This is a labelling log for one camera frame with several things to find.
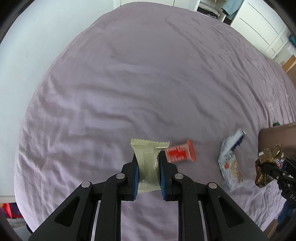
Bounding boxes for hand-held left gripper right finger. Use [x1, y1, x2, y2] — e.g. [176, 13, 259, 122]
[158, 153, 270, 241]

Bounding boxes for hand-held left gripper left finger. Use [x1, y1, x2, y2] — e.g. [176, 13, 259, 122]
[29, 153, 139, 241]

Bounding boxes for teal cloth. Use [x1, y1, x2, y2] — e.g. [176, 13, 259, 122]
[221, 0, 244, 16]

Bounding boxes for beige snack packet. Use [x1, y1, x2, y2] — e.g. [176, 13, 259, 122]
[130, 138, 171, 194]

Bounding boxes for white wardrobe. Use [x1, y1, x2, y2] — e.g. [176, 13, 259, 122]
[194, 0, 294, 59]

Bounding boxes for cardboard box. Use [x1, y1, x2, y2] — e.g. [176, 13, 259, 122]
[281, 54, 296, 74]

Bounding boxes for small red snack packet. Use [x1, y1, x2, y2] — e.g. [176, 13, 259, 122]
[165, 139, 197, 163]

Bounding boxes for brown snack packet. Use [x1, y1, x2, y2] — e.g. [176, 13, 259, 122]
[255, 143, 285, 188]

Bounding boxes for folded clothes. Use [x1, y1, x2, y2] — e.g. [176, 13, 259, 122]
[199, 1, 222, 18]

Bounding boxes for white and blue snack packet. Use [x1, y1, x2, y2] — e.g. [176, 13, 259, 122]
[218, 129, 246, 189]

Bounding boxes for brown electric kettle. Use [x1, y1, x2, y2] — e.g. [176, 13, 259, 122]
[257, 123, 296, 161]

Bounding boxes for red cloth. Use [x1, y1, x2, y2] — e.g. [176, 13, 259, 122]
[2, 203, 23, 219]

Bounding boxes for person's blue clothing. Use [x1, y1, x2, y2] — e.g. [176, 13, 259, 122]
[277, 199, 295, 226]

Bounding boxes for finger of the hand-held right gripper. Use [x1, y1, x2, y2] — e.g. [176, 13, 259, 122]
[262, 162, 292, 184]
[285, 157, 296, 171]

